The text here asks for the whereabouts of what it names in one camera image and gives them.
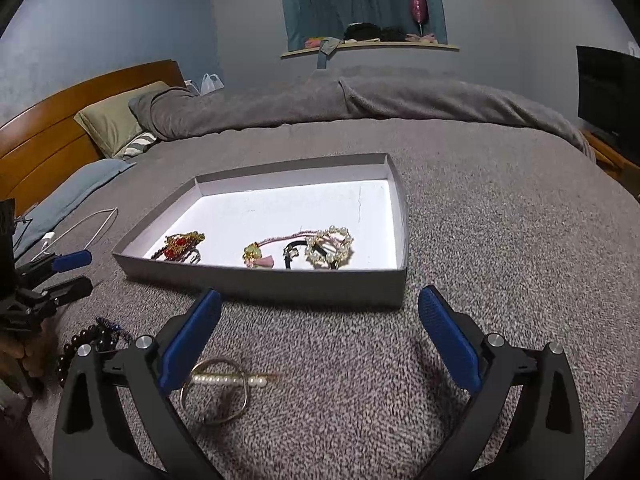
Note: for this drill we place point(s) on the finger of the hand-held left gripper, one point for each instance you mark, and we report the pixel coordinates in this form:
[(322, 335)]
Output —
[(72, 260), (70, 288)]

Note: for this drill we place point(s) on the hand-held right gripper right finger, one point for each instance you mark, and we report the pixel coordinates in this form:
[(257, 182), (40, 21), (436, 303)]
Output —
[(450, 340)]

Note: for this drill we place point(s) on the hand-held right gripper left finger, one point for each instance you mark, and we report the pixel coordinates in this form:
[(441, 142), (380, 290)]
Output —
[(190, 342)]

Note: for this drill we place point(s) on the pearl hair pin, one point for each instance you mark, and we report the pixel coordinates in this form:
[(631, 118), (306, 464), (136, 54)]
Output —
[(220, 379)]

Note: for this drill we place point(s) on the metal bangle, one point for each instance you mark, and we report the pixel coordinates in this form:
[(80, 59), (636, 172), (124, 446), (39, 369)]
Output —
[(183, 392)]

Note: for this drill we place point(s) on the grey cardboard box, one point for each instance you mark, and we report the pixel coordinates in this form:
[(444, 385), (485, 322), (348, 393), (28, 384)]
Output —
[(300, 286)]

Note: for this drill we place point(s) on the person's left hand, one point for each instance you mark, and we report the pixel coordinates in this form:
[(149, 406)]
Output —
[(30, 360)]

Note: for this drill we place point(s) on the white charger plug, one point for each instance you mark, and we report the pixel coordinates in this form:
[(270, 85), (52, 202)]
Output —
[(49, 238)]

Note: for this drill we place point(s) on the grey bed blanket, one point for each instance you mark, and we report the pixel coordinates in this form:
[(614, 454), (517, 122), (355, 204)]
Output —
[(500, 235)]

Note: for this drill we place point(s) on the wooden headboard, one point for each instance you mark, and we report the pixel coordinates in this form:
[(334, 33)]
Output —
[(45, 135)]

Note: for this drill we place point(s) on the striped pillow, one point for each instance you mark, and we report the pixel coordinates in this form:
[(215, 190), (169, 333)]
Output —
[(137, 146)]

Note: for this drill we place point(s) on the green pillow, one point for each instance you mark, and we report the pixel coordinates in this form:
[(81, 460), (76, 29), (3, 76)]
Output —
[(115, 120)]

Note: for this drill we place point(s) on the white plastic bag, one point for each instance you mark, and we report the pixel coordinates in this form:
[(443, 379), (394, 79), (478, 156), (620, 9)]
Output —
[(210, 84)]

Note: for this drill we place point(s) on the wooden television stand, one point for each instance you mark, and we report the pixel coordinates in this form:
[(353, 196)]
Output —
[(612, 160)]

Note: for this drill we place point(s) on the grey duvet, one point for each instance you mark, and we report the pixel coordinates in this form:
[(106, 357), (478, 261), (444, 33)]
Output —
[(350, 100)]

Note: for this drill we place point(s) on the black television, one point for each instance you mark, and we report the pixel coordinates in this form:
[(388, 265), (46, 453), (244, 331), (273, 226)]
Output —
[(610, 100)]

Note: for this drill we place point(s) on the window sill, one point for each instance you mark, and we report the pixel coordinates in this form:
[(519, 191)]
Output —
[(390, 46)]

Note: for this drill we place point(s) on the pink cloth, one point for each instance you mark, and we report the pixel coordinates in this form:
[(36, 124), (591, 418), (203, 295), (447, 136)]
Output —
[(422, 37)]

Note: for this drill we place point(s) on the blue-grey cloth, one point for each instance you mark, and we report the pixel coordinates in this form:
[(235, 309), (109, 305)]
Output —
[(325, 52)]

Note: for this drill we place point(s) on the black clothes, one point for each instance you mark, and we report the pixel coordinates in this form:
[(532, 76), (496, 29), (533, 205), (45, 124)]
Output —
[(370, 32)]

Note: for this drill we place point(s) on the pink balloon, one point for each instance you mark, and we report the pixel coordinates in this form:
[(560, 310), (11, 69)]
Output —
[(418, 5)]

